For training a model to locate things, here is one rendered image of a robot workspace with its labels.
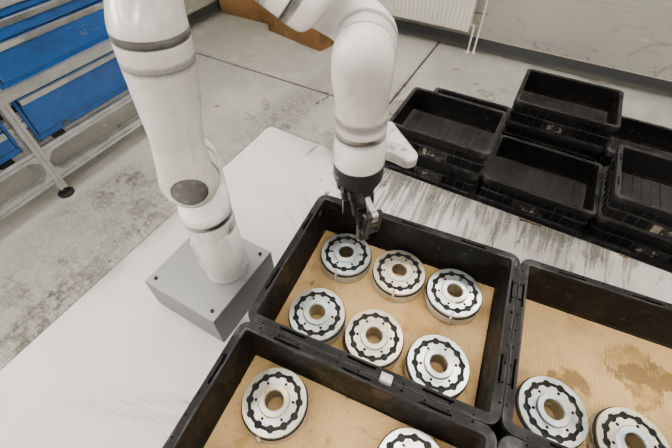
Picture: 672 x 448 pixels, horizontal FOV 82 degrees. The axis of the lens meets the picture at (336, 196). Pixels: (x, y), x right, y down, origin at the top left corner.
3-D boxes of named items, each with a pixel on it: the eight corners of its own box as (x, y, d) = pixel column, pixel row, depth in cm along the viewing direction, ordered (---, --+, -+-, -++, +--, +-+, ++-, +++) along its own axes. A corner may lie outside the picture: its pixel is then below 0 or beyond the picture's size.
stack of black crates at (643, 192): (556, 269, 159) (614, 195, 126) (566, 220, 177) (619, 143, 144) (669, 314, 146) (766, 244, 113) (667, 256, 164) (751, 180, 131)
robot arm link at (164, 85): (104, 55, 43) (115, 21, 49) (165, 217, 62) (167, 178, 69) (191, 50, 45) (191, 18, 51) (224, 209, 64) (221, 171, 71)
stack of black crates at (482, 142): (377, 199, 186) (387, 122, 153) (402, 162, 203) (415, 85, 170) (459, 231, 173) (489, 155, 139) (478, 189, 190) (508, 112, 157)
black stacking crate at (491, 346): (255, 346, 71) (245, 318, 63) (322, 228, 90) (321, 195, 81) (474, 446, 61) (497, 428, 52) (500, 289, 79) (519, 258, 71)
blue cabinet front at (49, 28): (38, 141, 188) (-46, 24, 146) (152, 73, 230) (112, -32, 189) (41, 143, 187) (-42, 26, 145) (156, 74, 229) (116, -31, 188)
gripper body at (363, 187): (324, 143, 58) (325, 187, 65) (346, 181, 52) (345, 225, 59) (370, 132, 60) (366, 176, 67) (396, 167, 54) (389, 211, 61)
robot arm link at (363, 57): (383, 159, 49) (388, 117, 55) (398, 40, 37) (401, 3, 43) (328, 153, 50) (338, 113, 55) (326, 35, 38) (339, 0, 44)
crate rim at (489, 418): (245, 323, 64) (243, 317, 62) (321, 200, 83) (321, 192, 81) (494, 433, 54) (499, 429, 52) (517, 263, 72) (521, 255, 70)
